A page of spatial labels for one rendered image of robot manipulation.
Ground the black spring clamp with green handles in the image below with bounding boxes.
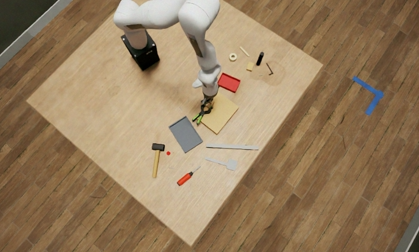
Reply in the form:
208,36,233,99
192,104,213,125

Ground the red shallow tray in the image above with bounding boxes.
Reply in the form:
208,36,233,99
218,72,241,93

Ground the mallet with black head and wooden handle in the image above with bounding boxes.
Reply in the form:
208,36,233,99
152,143,165,177

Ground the black cylinder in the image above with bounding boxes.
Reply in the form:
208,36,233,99
256,52,264,66

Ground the red-handled screwdriver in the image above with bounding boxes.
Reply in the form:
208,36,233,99
177,165,201,186

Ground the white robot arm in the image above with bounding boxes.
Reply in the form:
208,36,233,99
113,0,222,96

